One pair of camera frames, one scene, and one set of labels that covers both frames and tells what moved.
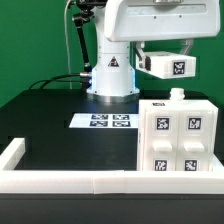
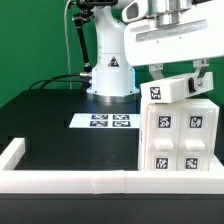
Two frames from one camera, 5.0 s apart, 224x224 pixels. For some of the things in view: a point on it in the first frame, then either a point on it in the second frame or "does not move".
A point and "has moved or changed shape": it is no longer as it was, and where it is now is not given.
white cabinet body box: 177,134 does not move
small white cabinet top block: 170,65 has moved or changed shape
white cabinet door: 195,135 does not move
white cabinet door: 161,141 does not move
